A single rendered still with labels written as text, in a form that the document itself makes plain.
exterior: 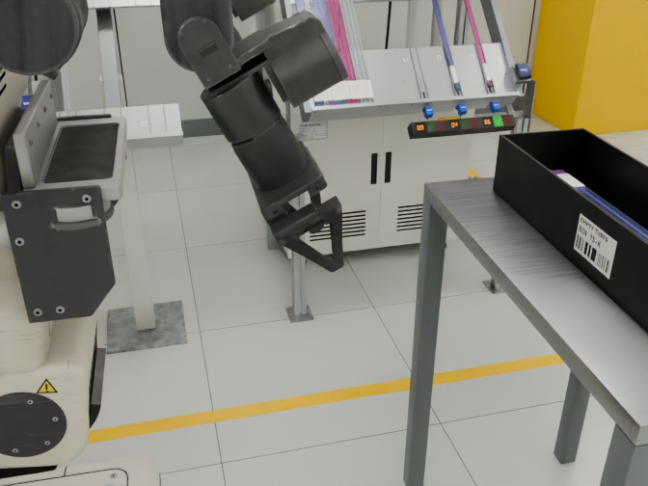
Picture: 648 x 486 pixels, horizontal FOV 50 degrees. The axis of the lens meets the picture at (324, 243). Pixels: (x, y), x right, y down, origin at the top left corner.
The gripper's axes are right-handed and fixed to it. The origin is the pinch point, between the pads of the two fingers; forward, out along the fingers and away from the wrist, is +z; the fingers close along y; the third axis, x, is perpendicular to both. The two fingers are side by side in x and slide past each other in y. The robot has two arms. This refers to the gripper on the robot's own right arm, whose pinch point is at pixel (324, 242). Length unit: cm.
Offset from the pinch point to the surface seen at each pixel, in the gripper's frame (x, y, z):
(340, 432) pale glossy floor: 25, 78, 98
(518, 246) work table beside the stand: -26, 29, 35
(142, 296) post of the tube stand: 64, 137, 62
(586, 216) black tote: -34.6, 20.0, 29.7
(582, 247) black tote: -32, 19, 34
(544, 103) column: -146, 314, 171
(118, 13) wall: 43, 327, 8
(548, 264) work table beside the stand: -27, 22, 36
